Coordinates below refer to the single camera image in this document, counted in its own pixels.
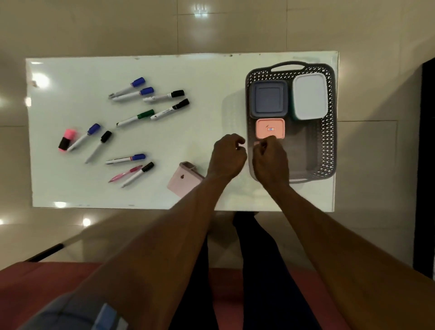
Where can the person's right leg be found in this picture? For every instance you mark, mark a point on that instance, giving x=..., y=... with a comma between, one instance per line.
x=268, y=278

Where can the green cap whiteboard marker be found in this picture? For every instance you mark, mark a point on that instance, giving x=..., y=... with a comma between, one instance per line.
x=146, y=114

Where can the person's left hand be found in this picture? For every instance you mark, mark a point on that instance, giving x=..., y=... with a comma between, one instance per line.
x=227, y=158

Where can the red fabric sofa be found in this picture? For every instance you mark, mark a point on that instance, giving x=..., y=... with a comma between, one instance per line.
x=20, y=282

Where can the person's right hand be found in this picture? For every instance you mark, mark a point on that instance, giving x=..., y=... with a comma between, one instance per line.
x=270, y=163

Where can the blue plaid shirt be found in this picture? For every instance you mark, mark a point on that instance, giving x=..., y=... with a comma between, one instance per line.
x=74, y=312

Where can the pink plastic desk organizer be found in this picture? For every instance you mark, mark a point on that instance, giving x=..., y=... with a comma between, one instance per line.
x=183, y=182

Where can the pink pen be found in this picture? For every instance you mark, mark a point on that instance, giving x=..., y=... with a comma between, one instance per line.
x=125, y=173

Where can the black skirting board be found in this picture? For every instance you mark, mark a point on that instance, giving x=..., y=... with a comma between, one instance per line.
x=424, y=170

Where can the white table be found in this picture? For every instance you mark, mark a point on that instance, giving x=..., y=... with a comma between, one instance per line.
x=204, y=78

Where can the person's left forearm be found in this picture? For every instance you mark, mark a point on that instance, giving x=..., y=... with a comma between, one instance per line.
x=163, y=258

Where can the grey perforated plastic basket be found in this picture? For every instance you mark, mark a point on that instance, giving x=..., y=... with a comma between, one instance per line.
x=306, y=153

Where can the white lid teal container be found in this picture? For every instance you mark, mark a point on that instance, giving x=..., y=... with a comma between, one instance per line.
x=309, y=96

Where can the person's leg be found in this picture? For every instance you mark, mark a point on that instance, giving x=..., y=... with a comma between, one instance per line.
x=268, y=278
x=197, y=299

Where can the blue cap whiteboard marker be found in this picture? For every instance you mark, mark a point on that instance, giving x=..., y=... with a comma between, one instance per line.
x=137, y=82
x=146, y=90
x=137, y=157
x=93, y=129

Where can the small salmon pink container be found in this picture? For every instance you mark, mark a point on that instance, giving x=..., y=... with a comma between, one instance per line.
x=270, y=128

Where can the grey lid square container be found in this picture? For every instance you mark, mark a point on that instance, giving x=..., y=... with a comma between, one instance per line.
x=268, y=98

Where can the pink highlighter black cap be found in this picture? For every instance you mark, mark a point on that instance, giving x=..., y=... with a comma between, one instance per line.
x=66, y=140

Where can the person's left leg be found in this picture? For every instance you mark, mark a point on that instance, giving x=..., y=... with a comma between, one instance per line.
x=197, y=299

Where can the person's right forearm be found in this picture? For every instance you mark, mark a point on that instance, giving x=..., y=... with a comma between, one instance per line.
x=340, y=258

